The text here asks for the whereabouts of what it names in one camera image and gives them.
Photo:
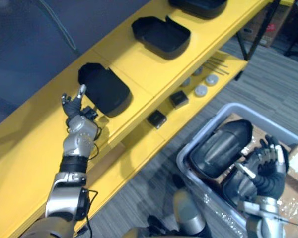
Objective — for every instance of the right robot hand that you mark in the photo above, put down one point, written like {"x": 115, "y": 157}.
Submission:
{"x": 270, "y": 176}

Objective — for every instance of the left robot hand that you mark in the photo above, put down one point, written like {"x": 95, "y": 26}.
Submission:
{"x": 72, "y": 106}

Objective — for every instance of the black plastic housing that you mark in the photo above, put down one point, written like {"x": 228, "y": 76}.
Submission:
{"x": 238, "y": 189}
{"x": 218, "y": 148}
{"x": 162, "y": 37}
{"x": 106, "y": 91}
{"x": 201, "y": 7}

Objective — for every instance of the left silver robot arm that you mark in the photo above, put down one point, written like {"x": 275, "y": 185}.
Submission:
{"x": 73, "y": 148}

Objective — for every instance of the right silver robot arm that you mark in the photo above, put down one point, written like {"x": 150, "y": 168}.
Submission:
{"x": 267, "y": 218}

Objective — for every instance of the yellow shelf unit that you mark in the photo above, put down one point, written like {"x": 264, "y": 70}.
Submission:
{"x": 144, "y": 74}

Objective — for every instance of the grey plastic bin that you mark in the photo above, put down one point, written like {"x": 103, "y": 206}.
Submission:
{"x": 188, "y": 158}

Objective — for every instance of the small black square box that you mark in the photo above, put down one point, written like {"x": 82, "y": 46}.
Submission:
{"x": 179, "y": 98}
{"x": 157, "y": 119}

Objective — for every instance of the silver robot leg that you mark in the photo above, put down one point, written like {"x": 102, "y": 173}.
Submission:
{"x": 188, "y": 213}

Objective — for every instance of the grey round disc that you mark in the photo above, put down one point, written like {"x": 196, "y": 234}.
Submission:
{"x": 201, "y": 90}
{"x": 197, "y": 72}
{"x": 186, "y": 82}
{"x": 211, "y": 79}

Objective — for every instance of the bundle of black rods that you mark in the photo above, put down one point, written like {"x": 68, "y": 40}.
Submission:
{"x": 217, "y": 65}

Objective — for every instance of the black metal table leg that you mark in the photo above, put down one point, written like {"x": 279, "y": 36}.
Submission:
{"x": 259, "y": 32}

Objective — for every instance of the printed cardboard box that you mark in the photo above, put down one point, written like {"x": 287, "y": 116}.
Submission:
{"x": 265, "y": 27}

